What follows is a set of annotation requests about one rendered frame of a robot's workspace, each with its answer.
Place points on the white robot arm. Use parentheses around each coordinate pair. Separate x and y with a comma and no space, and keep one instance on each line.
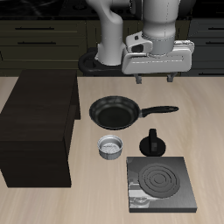
(112,35)

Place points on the dark kitchen cupboards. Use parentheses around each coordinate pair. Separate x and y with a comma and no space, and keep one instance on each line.
(43,43)

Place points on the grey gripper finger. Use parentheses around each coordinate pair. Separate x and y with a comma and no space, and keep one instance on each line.
(171,76)
(138,78)

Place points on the round black stove knob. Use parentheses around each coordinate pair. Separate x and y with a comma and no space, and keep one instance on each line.
(152,144)

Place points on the flat black base plate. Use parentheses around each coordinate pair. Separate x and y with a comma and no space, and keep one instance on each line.
(87,64)

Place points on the black frying pan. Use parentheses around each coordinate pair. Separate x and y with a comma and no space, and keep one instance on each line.
(116,113)

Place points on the dark wooden cabinet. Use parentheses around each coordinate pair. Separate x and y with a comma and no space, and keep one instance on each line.
(38,125)

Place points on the small grey fluted dish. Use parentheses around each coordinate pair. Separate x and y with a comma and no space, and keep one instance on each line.
(110,147)

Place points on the dark grey stove plate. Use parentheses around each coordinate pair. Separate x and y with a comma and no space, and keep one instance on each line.
(163,185)

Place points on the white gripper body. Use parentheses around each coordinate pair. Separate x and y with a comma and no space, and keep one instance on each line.
(157,61)

